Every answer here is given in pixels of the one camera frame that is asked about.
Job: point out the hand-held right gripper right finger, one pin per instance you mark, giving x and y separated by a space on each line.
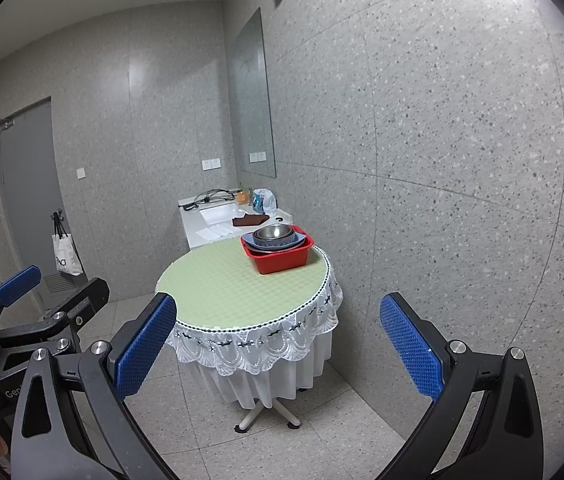
412 347

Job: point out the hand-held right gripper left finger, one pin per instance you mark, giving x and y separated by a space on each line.
144 345

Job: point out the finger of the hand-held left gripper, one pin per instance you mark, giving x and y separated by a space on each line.
17 285
89 297

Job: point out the blue square plate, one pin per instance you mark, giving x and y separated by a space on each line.
248 241

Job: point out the red plastic basin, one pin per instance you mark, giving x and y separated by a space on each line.
282 262

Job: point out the large steel bowl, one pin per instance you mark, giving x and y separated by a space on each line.
274 245

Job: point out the white tote bag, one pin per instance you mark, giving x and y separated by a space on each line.
66 260

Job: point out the green lace-trimmed tablecloth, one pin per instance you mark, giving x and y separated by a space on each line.
221 290

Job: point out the grey door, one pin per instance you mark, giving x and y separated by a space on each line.
26 185

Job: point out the white vanity cabinet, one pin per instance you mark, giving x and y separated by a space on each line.
189 230

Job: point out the white sheer table skirt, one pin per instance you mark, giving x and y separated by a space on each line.
262 385

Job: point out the white table base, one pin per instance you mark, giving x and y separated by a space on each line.
252 412

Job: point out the white paper sheet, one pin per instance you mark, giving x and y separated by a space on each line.
214 232

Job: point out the brown cloth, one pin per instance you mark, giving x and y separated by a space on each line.
249 220

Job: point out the door closer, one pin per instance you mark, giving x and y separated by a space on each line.
5 122

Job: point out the orange box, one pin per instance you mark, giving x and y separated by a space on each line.
244 197

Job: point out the clear plastic bag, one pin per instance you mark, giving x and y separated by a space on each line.
264 200

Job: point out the white wall socket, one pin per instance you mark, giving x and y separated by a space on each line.
211 163

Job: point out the wall mirror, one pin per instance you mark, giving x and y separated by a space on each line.
252 100

